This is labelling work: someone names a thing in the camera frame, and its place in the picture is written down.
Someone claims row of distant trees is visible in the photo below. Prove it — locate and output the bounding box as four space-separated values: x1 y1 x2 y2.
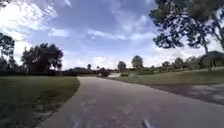
116 54 202 73

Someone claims dark low hedge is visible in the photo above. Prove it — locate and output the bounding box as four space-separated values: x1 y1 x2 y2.
62 67 112 78

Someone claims grey asphalt path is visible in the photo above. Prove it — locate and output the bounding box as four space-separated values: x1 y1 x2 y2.
35 75 224 128

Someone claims grass verge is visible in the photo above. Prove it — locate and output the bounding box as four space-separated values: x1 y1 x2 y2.
113 67 224 86

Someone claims robot's own part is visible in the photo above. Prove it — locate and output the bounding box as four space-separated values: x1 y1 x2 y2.
143 119 153 128
72 120 82 128

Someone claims dark clump of trees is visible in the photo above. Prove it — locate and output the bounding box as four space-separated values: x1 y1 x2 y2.
20 42 65 75

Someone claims large spreading tree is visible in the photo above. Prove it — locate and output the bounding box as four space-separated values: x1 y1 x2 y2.
148 0 224 69

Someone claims grass field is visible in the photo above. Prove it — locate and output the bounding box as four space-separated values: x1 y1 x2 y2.
0 75 81 128

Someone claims dark asphalt driveway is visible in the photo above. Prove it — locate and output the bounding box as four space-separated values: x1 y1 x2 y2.
145 82 224 107

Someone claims dark tree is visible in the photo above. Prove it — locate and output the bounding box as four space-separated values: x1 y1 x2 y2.
0 32 16 73

